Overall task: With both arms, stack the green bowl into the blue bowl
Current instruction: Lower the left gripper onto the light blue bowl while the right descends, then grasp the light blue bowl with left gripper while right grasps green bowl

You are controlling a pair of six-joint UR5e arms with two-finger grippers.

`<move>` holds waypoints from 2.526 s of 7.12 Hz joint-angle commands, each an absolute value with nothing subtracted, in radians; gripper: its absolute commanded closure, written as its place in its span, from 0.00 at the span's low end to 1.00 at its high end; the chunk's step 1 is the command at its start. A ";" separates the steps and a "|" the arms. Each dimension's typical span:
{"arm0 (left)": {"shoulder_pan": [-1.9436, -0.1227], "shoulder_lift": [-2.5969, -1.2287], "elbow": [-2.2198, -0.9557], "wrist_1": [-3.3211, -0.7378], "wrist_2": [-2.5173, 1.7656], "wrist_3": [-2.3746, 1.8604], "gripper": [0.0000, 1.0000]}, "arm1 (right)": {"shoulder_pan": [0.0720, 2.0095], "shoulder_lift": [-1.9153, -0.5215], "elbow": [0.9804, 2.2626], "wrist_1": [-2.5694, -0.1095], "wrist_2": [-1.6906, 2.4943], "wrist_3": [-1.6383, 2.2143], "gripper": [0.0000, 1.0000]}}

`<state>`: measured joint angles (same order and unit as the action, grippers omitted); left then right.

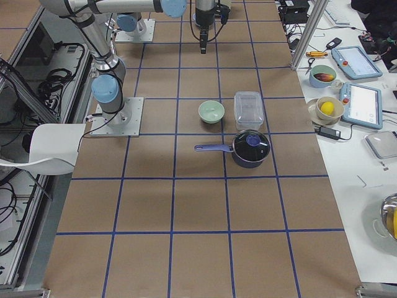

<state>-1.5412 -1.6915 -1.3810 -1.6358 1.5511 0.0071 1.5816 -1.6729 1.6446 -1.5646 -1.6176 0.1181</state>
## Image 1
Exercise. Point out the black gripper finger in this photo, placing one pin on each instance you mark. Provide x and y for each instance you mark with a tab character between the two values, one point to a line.
203	39

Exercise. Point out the green bowl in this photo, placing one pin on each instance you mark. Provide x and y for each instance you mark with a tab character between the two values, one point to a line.
211	112

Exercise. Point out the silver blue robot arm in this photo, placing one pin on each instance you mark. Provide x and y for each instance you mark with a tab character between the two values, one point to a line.
131	23
117	111

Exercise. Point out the blue bowl with fruit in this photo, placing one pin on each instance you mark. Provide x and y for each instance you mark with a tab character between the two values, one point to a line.
321	76

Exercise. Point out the beige bowl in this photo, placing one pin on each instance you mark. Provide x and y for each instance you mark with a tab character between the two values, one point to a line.
338	108

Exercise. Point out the steel bowl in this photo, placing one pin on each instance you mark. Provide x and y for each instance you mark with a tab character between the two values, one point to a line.
388	214

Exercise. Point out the clear plastic container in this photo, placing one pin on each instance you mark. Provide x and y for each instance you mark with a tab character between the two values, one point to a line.
248	110

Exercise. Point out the black electronics box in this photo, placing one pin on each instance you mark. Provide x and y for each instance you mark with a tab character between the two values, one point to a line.
293	11

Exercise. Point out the orange cylindrical tool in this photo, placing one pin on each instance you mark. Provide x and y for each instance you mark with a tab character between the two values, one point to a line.
316	54

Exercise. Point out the scissors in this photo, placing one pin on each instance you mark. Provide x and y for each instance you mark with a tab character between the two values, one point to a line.
310	64

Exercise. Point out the blue saucepan with lid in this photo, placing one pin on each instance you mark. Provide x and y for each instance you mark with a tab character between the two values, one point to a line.
249	148

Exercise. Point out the black car key fob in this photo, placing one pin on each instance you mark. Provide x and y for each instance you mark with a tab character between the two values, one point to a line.
333	43

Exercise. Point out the white keyboard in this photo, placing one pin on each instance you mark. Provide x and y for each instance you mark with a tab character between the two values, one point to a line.
335	15

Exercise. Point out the beige plate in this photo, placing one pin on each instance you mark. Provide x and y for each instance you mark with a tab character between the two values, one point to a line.
315	119

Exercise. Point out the yellow lemon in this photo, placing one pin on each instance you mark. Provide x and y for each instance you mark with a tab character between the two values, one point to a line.
327	108

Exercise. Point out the upper teach pendant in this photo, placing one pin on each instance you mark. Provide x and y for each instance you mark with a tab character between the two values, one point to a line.
355	63

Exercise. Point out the teach pendant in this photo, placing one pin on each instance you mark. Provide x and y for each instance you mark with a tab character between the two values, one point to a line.
355	63
362	105

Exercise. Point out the black power adapter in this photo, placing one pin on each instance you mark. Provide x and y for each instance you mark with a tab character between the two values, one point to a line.
328	132

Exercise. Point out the lower teach pendant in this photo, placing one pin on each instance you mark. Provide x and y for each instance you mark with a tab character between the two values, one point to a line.
362	105

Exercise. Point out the white chair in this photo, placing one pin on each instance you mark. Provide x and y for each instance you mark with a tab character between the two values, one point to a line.
53	150

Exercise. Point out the white kitchen scale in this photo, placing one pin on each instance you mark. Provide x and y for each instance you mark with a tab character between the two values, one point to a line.
383	144

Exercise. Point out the aluminium frame post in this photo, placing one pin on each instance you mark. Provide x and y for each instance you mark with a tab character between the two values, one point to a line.
313	20

